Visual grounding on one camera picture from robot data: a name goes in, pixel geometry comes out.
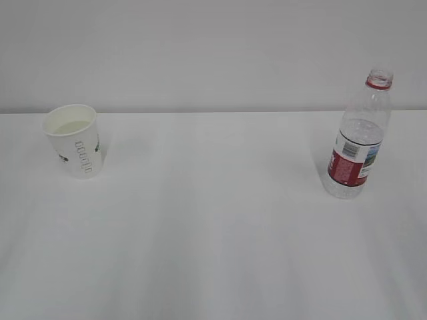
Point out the white paper cup green logo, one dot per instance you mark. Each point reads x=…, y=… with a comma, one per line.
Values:
x=72, y=132

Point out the clear water bottle red label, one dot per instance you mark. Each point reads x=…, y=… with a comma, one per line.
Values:
x=361, y=133

